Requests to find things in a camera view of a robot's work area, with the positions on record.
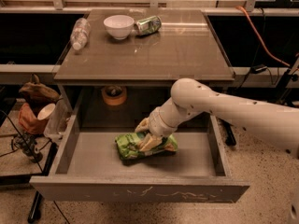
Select orange tape roll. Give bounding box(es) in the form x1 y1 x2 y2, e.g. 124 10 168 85
101 86 127 105

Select clear plastic water bottle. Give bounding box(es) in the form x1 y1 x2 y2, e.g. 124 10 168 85
70 18 91 50

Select orange cable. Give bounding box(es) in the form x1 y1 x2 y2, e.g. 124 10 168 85
235 5 292 68

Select grey open drawer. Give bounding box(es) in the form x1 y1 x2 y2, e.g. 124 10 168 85
29 89 250 203

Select clear plastic container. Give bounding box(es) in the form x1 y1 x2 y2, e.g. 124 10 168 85
44 99 68 143

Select green soda can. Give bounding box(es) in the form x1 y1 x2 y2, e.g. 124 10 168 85
135 16 162 35

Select grey cabinet with counter top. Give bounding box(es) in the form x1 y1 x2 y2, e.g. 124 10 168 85
54 9 234 118

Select white cup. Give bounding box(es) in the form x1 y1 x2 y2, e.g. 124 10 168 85
37 104 56 120

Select white ceramic bowl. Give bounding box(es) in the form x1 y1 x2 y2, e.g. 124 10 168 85
104 15 135 40

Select green rice chip bag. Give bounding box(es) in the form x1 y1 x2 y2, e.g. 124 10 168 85
115 132 178 161

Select black cables on floor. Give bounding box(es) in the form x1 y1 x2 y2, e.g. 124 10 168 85
0 109 52 173

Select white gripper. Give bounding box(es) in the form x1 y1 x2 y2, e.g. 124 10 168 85
135 105 181 152

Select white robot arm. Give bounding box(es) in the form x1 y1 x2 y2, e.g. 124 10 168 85
135 78 299 159

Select black power adapter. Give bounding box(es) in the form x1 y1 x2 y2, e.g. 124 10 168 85
250 64 267 74

